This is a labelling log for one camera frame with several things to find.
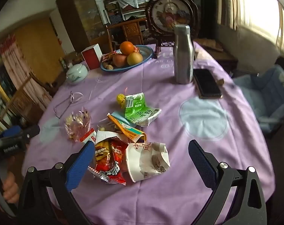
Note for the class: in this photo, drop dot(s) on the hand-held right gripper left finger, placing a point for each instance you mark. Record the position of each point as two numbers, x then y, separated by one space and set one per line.
78 166

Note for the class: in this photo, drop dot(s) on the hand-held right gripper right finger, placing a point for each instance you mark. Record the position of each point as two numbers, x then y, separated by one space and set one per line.
202 164

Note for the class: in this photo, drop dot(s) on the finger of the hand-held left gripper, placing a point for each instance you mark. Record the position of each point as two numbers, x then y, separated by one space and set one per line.
30 131

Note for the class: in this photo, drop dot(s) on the yellow foam fruit net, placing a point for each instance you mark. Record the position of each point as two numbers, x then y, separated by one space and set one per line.
120 98

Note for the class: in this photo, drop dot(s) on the person's left hand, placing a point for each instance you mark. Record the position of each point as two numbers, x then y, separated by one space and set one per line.
10 185

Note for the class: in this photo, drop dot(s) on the red snack bag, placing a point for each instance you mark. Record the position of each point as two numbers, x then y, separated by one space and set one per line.
106 164

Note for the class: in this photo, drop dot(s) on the eyeglasses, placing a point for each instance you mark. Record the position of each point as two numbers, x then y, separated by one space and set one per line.
64 110

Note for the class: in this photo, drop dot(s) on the round-back wooden chair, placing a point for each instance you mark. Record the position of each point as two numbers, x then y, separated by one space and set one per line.
20 91

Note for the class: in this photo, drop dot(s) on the clear plastic snack wrapper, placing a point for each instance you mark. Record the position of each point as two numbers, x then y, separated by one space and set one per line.
77 124

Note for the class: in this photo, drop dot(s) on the white ribbon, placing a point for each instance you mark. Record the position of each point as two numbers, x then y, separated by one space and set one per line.
77 96

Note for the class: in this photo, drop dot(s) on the orange and blue carton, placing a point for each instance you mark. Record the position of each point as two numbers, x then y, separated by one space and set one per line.
127 131

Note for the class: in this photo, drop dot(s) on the crushed white paper cup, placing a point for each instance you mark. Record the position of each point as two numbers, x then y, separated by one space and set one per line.
142 164

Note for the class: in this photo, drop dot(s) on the pale green lidded jar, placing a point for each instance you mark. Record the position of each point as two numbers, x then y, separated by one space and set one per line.
76 73

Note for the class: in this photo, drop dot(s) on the floral door curtain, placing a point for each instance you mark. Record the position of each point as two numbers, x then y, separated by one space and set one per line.
15 58

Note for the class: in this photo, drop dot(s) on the green crumpled packet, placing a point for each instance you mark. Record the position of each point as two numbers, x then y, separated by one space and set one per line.
137 112

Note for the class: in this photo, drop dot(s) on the black smartphone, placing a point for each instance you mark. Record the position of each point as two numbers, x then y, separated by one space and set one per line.
206 82

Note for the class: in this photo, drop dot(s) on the small brown block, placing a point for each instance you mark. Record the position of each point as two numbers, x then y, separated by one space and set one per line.
220 82

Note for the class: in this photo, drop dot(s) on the wooden door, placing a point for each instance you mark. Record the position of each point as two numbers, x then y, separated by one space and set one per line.
38 42

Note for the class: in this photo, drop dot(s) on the red and white box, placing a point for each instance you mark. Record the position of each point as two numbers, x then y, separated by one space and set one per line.
91 56

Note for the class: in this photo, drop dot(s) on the blue cushioned chair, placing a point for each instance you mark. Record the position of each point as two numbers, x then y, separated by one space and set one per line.
268 91

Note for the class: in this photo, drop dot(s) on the walnuts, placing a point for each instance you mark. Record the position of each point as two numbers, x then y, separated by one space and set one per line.
108 66

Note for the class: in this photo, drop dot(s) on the steel water bottle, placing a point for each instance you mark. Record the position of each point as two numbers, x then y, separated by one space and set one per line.
183 58

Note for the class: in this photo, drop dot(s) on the red snack packet in plate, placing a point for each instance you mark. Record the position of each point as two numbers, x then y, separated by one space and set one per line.
109 56

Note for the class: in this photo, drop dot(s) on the wooden side table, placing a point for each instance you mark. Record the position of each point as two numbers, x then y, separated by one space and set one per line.
219 54

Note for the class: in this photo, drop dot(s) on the red apple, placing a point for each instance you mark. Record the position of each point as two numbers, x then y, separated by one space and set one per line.
119 60

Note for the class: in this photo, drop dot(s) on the tall wooden cabinet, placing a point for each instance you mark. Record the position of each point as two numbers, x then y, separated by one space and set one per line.
81 21

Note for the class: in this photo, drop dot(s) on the yellow pear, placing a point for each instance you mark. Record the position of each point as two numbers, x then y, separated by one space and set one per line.
134 58

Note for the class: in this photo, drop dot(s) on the blue fruit plate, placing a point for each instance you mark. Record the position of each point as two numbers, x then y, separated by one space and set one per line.
144 56

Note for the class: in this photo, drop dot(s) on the orange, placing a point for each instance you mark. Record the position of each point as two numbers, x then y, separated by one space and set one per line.
127 48

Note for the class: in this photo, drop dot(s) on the carved wooden chair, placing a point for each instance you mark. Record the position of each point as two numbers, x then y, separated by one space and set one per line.
131 31

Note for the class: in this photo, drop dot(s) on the round floral decorative screen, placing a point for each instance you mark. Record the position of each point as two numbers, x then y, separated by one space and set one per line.
170 16

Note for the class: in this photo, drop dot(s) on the window curtain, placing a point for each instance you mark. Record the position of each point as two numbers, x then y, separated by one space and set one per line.
249 4

